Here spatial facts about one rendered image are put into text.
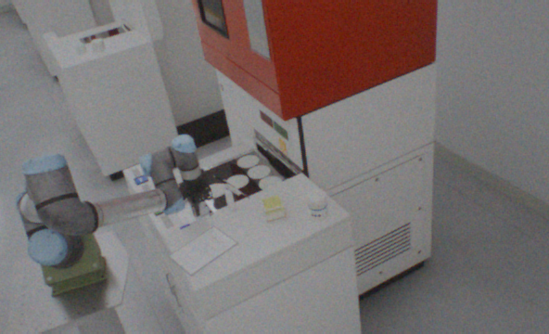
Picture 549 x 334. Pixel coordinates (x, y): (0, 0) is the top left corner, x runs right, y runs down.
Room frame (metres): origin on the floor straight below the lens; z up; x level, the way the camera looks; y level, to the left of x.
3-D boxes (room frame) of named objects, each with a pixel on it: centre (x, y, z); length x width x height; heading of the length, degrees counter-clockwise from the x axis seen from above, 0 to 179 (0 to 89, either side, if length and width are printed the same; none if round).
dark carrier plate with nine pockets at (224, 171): (1.94, 0.14, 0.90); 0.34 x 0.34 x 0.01; 22
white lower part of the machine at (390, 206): (2.33, -0.31, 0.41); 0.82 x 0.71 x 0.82; 22
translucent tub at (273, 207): (1.57, 0.01, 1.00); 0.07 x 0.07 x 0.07; 7
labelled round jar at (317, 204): (1.53, -0.16, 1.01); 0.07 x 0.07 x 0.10
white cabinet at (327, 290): (1.82, 0.21, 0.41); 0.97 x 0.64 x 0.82; 22
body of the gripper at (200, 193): (1.61, 0.27, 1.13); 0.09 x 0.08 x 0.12; 112
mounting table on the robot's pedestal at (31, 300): (1.59, 0.83, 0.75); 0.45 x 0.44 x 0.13; 104
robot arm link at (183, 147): (1.60, 0.27, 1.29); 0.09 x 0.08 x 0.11; 108
